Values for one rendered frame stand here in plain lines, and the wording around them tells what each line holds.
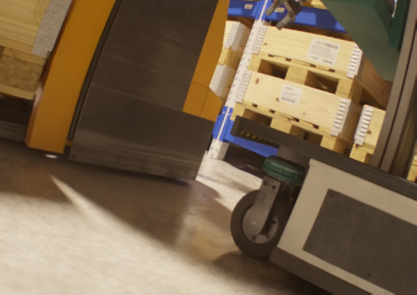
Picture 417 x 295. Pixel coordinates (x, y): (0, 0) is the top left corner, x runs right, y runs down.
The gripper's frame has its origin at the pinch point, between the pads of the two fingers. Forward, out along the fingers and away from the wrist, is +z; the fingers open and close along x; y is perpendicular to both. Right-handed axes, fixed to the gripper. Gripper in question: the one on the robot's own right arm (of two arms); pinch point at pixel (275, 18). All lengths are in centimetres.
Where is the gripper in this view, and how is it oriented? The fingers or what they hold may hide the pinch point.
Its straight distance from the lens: 161.4
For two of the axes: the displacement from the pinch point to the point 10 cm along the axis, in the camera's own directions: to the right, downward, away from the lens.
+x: 4.6, 2.2, 8.6
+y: 5.7, 6.6, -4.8
